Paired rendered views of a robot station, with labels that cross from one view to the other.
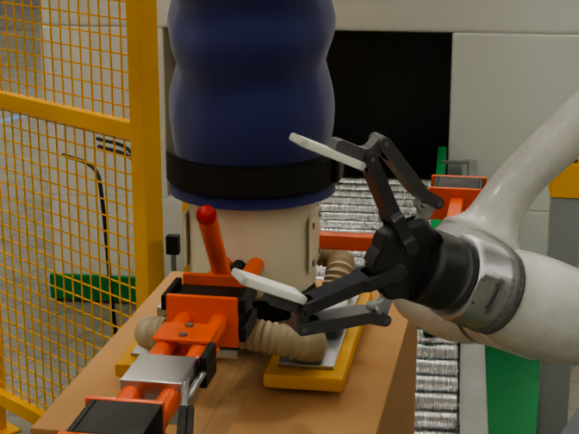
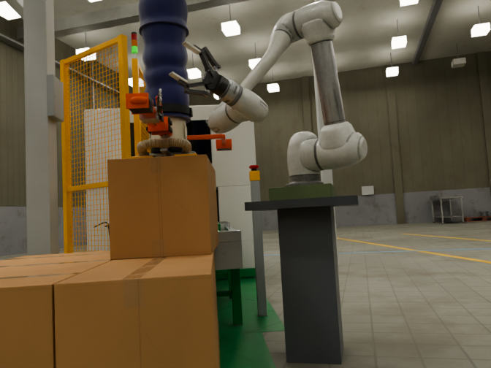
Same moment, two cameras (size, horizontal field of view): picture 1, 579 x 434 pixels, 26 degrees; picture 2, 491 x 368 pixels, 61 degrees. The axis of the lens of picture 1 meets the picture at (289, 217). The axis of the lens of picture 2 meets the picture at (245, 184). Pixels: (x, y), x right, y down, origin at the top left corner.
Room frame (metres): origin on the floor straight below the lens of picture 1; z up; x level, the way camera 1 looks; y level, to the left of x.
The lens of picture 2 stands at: (-0.40, 0.11, 0.69)
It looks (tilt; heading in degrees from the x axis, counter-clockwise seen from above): 4 degrees up; 348
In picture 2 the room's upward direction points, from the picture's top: 3 degrees counter-clockwise
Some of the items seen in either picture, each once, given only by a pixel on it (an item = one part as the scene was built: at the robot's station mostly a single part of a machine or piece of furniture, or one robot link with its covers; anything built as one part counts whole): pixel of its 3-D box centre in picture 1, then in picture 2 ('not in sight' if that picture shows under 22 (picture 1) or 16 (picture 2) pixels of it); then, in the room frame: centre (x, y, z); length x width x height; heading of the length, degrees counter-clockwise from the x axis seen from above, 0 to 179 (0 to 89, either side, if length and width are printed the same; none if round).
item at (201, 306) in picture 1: (209, 309); (159, 125); (1.36, 0.09, 1.08); 0.10 x 0.08 x 0.06; 80
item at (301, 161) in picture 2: not in sight; (305, 154); (1.57, -0.62, 0.98); 0.18 x 0.16 x 0.22; 42
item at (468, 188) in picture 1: (457, 197); (223, 144); (1.86, -0.26, 1.08); 0.09 x 0.08 x 0.05; 80
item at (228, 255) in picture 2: not in sight; (178, 258); (1.96, 0.01, 0.48); 0.70 x 0.03 x 0.15; 82
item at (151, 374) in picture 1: (160, 388); (149, 115); (1.15, 0.13, 1.08); 0.07 x 0.07 x 0.04; 80
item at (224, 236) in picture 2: not in sight; (177, 239); (1.97, 0.01, 0.58); 0.70 x 0.03 x 0.06; 82
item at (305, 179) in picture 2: not in sight; (305, 182); (1.60, -0.62, 0.84); 0.22 x 0.18 x 0.06; 158
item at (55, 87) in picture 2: not in sight; (55, 98); (2.83, 0.82, 1.62); 0.20 x 0.05 x 0.30; 172
